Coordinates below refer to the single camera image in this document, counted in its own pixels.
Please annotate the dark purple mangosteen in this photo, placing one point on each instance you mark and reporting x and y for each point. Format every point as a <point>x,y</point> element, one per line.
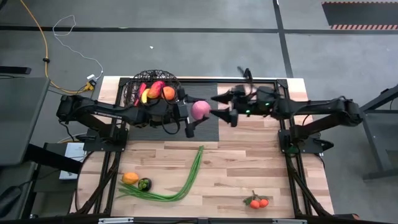
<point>145,184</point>

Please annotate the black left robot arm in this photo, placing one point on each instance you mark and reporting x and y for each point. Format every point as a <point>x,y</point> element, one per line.
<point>93,109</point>

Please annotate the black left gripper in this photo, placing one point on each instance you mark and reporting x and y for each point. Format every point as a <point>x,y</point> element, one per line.
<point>171,113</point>

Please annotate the yellow banana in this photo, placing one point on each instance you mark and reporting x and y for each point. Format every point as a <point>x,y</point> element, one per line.
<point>145,96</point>

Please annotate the pink peach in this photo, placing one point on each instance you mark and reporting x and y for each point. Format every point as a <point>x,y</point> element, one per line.
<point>200,110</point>

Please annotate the black desk beam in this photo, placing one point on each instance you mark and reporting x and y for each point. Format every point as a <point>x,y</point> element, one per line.
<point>53,159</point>

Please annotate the red yellow mango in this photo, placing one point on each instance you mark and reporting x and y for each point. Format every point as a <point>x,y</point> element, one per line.
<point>156,89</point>

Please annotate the grey woven table mat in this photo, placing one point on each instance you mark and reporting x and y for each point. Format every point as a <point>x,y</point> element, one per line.
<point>205,133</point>

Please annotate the round orange fruit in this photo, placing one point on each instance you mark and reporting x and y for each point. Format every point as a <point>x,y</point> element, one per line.
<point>168,93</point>

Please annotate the black clamp hook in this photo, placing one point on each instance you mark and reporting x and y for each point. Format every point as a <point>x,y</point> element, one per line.
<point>247,74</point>

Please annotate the yellow lemon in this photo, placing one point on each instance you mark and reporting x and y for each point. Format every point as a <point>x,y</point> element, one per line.
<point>130,178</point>

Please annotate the orange tangerine pair with leaves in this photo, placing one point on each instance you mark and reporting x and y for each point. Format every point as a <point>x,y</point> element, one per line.
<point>255,204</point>

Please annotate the black metal stand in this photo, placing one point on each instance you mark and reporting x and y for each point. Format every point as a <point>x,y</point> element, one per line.
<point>376,149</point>

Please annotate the black flat bar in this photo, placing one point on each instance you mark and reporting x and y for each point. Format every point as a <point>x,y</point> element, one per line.
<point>15,70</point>

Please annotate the red chili pepper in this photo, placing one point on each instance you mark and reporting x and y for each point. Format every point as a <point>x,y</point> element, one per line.
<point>140,92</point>

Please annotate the grey side desk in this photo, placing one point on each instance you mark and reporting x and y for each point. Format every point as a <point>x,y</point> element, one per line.
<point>18,118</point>

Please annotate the white box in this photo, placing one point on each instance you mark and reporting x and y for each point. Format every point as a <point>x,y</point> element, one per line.
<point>69,175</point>

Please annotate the black mat with striped edge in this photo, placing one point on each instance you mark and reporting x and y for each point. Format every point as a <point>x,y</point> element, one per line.
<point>357,14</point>

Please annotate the green long beans bunch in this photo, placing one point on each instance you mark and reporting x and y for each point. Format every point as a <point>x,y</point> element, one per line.
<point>168,198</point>

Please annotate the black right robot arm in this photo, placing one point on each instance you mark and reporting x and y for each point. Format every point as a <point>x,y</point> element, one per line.
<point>326,109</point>

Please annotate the black rounded object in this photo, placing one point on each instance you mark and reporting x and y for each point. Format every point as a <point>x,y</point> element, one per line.
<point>9,200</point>

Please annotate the black aluminium table frame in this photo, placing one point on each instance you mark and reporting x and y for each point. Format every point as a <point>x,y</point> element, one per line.
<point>282,83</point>

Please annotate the silver metal bracket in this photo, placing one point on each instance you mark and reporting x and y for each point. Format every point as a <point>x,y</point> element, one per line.
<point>115,221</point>
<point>289,221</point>

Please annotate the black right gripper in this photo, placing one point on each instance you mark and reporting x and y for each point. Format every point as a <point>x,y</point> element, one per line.
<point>248,104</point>

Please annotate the white power adapter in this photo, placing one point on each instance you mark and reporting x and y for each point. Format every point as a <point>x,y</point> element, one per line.
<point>91,76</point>

